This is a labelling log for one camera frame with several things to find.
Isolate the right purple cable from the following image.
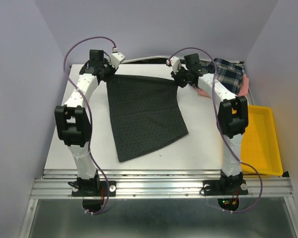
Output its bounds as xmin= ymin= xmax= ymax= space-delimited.
xmin=167 ymin=47 xmax=264 ymax=214

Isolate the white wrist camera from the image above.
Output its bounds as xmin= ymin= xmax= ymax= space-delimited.
xmin=109 ymin=52 xmax=126 ymax=69
xmin=166 ymin=56 xmax=182 ymax=74

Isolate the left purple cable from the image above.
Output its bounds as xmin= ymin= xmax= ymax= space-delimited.
xmin=64 ymin=36 xmax=119 ymax=216

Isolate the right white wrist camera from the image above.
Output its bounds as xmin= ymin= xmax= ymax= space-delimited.
xmin=166 ymin=56 xmax=182 ymax=74

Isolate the dark grey dotted skirt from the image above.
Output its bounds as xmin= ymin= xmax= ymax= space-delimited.
xmin=106 ymin=74 xmax=189 ymax=162

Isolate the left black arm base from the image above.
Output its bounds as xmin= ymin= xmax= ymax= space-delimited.
xmin=68 ymin=179 xmax=116 ymax=197

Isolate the folded plaid skirt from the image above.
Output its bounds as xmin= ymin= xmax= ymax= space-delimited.
xmin=214 ymin=58 xmax=245 ymax=95

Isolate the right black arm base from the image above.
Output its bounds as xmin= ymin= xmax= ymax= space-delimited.
xmin=200 ymin=179 xmax=249 ymax=196

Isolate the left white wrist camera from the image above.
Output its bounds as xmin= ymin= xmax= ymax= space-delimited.
xmin=109 ymin=52 xmax=126 ymax=69

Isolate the yellow plastic tray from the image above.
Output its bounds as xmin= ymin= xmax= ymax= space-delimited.
xmin=241 ymin=105 xmax=283 ymax=176

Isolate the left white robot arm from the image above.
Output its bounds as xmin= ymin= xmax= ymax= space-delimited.
xmin=54 ymin=50 xmax=115 ymax=195

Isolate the aluminium rail frame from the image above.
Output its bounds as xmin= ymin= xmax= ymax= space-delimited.
xmin=20 ymin=169 xmax=298 ymax=238

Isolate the purple cable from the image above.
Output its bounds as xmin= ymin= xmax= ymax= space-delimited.
xmin=167 ymin=47 xmax=264 ymax=214
xmin=64 ymin=36 xmax=119 ymax=216

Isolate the folded pink skirt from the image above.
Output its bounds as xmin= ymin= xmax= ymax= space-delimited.
xmin=195 ymin=74 xmax=249 ymax=97

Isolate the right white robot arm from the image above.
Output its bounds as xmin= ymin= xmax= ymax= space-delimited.
xmin=166 ymin=54 xmax=248 ymax=193

